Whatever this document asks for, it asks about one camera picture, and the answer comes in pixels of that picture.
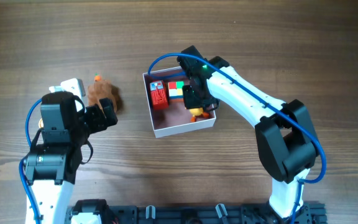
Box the white box pink interior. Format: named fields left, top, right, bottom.
left=142, top=67, right=216, bottom=138

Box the red toy truck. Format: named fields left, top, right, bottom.
left=150, top=80, right=169, bottom=110

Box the brown plush toy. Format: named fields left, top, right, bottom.
left=88, top=74, right=123, bottom=113

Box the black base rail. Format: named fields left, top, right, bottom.
left=64, top=198, right=328, bottom=224

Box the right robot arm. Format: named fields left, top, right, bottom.
left=177, top=45, right=320, bottom=220

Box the left blue cable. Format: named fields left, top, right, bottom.
left=18, top=98, right=50, bottom=224

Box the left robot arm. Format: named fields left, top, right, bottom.
left=19, top=91, right=117, bottom=223

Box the multicoloured puzzle cube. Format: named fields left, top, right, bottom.
left=168, top=81, right=185, bottom=100

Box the yellow duck toy blue hat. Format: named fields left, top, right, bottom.
left=189, top=108, right=209, bottom=123

